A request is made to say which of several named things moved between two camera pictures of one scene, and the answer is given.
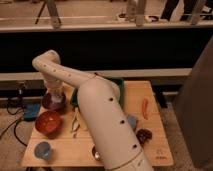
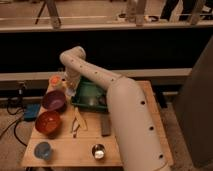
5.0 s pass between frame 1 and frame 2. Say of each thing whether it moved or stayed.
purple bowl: stayed
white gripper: moved
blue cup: stayed
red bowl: stayed
